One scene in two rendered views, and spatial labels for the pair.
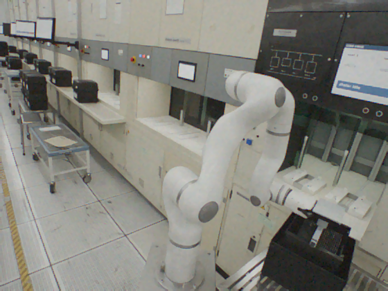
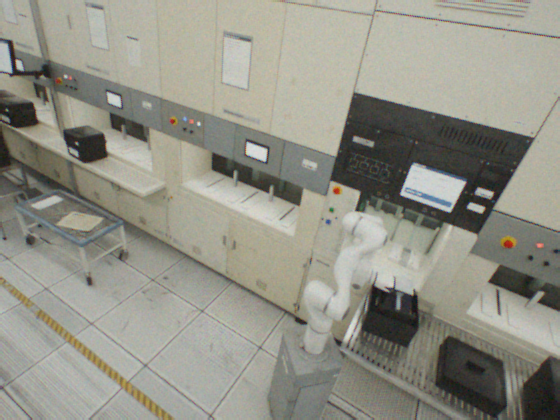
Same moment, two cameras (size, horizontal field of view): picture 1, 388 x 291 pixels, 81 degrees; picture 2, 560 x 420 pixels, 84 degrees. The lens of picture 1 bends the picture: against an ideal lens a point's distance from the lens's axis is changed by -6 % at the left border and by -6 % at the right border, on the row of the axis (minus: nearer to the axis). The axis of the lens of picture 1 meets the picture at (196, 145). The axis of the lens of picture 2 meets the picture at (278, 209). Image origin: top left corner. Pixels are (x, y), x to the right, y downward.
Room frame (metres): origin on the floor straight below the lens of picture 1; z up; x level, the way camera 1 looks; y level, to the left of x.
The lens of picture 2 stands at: (-0.24, 0.67, 2.27)
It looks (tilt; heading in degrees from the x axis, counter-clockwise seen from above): 32 degrees down; 339
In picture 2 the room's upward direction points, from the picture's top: 10 degrees clockwise
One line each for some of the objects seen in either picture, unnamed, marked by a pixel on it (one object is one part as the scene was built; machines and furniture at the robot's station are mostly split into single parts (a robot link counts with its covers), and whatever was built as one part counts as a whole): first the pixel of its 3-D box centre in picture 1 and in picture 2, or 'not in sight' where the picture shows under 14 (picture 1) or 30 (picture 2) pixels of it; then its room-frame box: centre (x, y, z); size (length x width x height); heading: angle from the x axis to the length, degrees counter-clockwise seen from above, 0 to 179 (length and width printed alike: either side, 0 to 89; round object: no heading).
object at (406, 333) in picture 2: (308, 256); (389, 312); (0.75, -0.52, 0.85); 0.28 x 0.28 x 0.17; 54
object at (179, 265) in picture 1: (182, 255); (316, 335); (0.67, 0.00, 0.85); 0.19 x 0.19 x 0.18
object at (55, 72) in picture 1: (61, 77); (16, 111); (3.87, 2.36, 0.93); 0.30 x 0.28 x 0.26; 47
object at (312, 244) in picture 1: (314, 241); (394, 303); (0.75, -0.52, 0.93); 0.24 x 0.20 x 0.32; 144
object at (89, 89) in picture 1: (84, 91); (85, 143); (3.02, 1.52, 0.93); 0.30 x 0.28 x 0.26; 41
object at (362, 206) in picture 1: (348, 200); (405, 255); (1.16, -0.91, 0.89); 0.22 x 0.21 x 0.04; 134
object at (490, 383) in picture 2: not in sight; (471, 371); (0.33, -0.77, 0.83); 0.29 x 0.29 x 0.13; 45
